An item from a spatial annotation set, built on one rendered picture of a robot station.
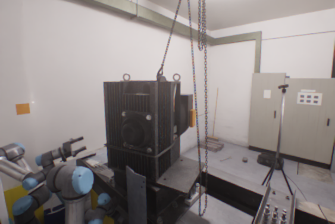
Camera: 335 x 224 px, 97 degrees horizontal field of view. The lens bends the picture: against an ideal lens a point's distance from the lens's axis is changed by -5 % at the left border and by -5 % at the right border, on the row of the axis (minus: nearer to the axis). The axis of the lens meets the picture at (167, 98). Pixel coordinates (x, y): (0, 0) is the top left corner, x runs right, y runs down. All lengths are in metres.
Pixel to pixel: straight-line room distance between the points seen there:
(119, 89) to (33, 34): 1.13
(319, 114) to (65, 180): 3.74
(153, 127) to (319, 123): 3.25
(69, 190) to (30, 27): 1.59
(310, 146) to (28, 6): 4.57
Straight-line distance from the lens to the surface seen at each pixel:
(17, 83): 1.93
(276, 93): 3.79
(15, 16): 2.01
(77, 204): 0.97
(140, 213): 1.22
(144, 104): 1.11
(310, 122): 3.84
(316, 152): 3.99
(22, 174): 1.45
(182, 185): 1.24
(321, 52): 4.03
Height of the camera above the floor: 1.63
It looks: 7 degrees down
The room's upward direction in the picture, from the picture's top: straight up
